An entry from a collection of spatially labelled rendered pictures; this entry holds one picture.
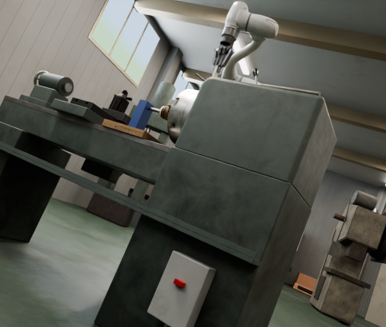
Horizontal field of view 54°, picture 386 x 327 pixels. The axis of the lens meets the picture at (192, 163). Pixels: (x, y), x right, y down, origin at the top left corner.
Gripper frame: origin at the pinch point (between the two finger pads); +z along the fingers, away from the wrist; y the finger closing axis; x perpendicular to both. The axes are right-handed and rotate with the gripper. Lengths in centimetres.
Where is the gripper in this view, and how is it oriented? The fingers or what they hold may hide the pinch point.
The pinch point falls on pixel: (216, 72)
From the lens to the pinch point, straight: 216.2
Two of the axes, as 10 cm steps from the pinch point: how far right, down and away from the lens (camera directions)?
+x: -5.6, -2.6, -7.8
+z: -3.5, 9.4, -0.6
